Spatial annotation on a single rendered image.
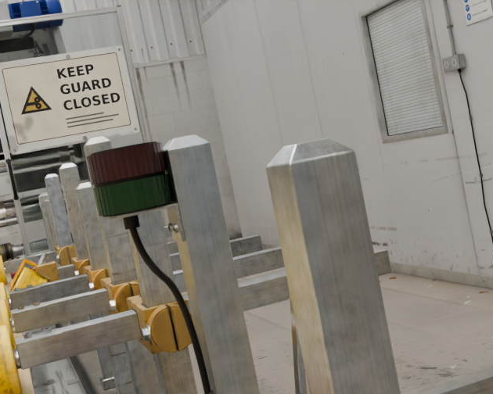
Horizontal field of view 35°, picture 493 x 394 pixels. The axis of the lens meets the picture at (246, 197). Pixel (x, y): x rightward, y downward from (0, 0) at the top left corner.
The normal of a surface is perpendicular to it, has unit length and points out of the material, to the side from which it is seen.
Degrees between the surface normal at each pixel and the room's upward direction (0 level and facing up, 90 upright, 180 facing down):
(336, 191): 90
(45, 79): 90
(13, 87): 90
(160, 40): 90
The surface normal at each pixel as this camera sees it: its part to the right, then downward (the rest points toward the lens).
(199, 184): 0.31, -0.01
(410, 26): -0.93, 0.20
